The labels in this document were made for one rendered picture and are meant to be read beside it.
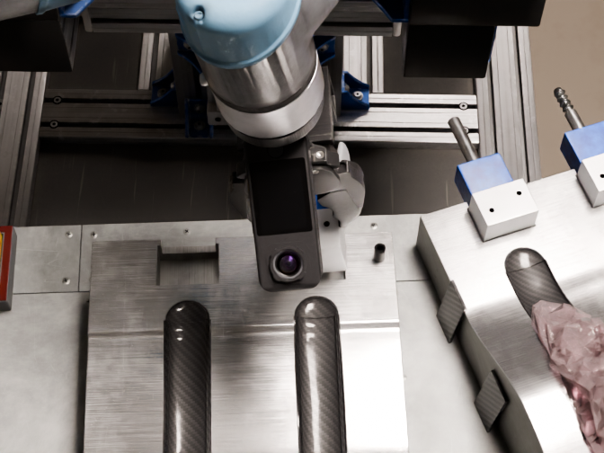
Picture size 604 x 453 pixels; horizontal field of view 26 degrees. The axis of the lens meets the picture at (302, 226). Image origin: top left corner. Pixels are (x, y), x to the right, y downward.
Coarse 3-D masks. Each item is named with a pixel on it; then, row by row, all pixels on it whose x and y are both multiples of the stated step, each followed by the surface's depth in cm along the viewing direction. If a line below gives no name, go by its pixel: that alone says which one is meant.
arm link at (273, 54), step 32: (192, 0) 76; (224, 0) 75; (256, 0) 75; (288, 0) 76; (320, 0) 80; (192, 32) 77; (224, 32) 76; (256, 32) 76; (288, 32) 77; (224, 64) 79; (256, 64) 79; (288, 64) 80; (224, 96) 84; (256, 96) 82; (288, 96) 84
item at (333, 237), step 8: (320, 208) 109; (328, 208) 109; (320, 216) 107; (328, 216) 107; (320, 224) 107; (328, 224) 107; (336, 224) 107; (320, 232) 106; (328, 232) 106; (336, 232) 106; (344, 232) 112; (320, 240) 106; (328, 240) 106; (336, 240) 106; (344, 240) 111; (328, 248) 106; (336, 248) 106; (344, 248) 110; (328, 256) 107; (336, 256) 108; (344, 256) 109; (328, 264) 109; (336, 264) 109; (344, 264) 109
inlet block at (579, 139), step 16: (560, 96) 125; (576, 112) 124; (576, 128) 123; (592, 128) 122; (576, 144) 121; (592, 144) 121; (576, 160) 120; (592, 160) 118; (576, 176) 121; (592, 176) 117; (592, 192) 118; (592, 208) 119
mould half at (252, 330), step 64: (128, 256) 112; (128, 320) 109; (256, 320) 109; (384, 320) 109; (128, 384) 107; (256, 384) 107; (384, 384) 107; (128, 448) 104; (256, 448) 104; (384, 448) 104
